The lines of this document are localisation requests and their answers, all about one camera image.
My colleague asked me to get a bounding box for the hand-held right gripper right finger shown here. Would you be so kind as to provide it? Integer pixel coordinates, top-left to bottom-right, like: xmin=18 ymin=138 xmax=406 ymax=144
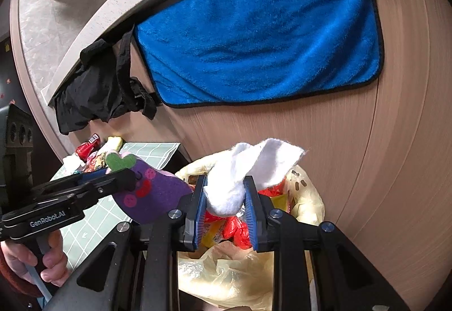
xmin=244 ymin=176 xmax=412 ymax=311

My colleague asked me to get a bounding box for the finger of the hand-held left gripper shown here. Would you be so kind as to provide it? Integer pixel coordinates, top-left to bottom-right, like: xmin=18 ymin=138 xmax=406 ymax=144
xmin=30 ymin=170 xmax=114 ymax=199
xmin=35 ymin=169 xmax=138 ymax=213

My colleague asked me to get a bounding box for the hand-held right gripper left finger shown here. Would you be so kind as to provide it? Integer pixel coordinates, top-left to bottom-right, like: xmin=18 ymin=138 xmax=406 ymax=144
xmin=53 ymin=175 xmax=207 ymax=311

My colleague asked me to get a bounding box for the colourful small wrapper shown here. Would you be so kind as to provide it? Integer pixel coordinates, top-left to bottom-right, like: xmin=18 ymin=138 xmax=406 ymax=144
xmin=85 ymin=152 xmax=108 ymax=172

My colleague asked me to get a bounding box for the red plastic bag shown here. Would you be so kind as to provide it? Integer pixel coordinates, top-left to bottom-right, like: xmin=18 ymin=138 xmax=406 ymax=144
xmin=205 ymin=187 xmax=283 ymax=250

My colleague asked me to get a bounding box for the white tissue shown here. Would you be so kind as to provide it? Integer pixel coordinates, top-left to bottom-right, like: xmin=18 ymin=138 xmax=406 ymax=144
xmin=204 ymin=138 xmax=305 ymax=217
xmin=63 ymin=155 xmax=85 ymax=171

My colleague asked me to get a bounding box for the red printed wrapper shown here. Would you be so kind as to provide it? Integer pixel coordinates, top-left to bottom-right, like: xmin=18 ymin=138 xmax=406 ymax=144
xmin=76 ymin=134 xmax=101 ymax=160

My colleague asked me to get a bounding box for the gold foil wrapper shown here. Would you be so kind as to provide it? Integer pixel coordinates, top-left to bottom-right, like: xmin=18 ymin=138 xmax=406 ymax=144
xmin=102 ymin=136 xmax=124 ymax=156

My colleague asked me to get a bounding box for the purple felt eggplant toy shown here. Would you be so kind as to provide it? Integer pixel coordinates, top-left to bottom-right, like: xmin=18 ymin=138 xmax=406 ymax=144
xmin=106 ymin=152 xmax=193 ymax=226

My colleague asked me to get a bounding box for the yellow trash bag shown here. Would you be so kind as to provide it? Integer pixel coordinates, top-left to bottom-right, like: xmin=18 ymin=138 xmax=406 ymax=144
xmin=175 ymin=154 xmax=325 ymax=310

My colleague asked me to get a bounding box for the person's left hand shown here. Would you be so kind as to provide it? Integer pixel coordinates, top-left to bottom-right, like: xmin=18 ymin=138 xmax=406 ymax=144
xmin=0 ymin=231 xmax=68 ymax=288

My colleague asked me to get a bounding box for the green checked tablecloth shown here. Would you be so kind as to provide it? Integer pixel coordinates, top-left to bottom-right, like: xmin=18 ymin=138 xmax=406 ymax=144
xmin=53 ymin=142 xmax=181 ymax=269

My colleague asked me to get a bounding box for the black hanging cloth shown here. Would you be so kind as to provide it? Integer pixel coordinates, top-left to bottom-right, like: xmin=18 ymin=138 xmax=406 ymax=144
xmin=53 ymin=23 xmax=158 ymax=136

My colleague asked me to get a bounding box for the black refrigerator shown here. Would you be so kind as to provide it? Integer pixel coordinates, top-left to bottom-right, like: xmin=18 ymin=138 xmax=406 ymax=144
xmin=0 ymin=32 xmax=22 ymax=110

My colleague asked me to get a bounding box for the blue towel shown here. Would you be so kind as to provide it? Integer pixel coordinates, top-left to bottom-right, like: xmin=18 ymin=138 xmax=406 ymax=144
xmin=133 ymin=0 xmax=385 ymax=108

